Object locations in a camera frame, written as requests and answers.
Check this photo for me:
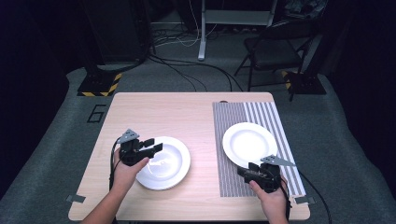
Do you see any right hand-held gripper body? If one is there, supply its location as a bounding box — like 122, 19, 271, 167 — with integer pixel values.
246, 154, 297, 194

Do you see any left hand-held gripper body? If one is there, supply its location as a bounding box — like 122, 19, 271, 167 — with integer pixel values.
117, 128, 157, 167

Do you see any white deep plate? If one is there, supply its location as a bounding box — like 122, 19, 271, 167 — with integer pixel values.
221, 121, 278, 169
135, 135, 191, 191

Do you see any person's left hand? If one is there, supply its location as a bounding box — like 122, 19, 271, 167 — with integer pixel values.
111, 147, 151, 192

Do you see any person's right hand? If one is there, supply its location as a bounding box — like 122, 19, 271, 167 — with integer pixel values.
247, 176, 290, 216

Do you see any striped grey placemat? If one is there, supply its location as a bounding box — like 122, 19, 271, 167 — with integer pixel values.
212, 101, 307, 198

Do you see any grey tape strip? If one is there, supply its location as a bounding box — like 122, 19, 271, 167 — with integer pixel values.
65, 193, 87, 204
293, 196, 317, 205

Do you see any black yellow striped stand base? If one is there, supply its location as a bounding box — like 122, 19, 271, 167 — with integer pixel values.
77, 69, 123, 97
281, 70, 328, 103

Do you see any black folding chair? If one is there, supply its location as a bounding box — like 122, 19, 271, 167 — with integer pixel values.
233, 19, 316, 93

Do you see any white metal stand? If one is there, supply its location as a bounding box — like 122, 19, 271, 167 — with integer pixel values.
197, 0, 278, 62

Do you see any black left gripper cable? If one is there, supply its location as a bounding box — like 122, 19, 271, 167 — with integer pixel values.
108, 138, 121, 191

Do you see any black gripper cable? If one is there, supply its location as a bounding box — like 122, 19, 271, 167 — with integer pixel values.
295, 170, 332, 224
108, 138, 121, 191

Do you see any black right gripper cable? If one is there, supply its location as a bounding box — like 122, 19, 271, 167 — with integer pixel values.
295, 170, 332, 224

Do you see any black floor cable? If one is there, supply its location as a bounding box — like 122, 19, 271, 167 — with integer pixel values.
148, 54, 245, 93

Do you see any white floor cable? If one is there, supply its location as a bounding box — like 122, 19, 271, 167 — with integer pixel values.
154, 0, 219, 49

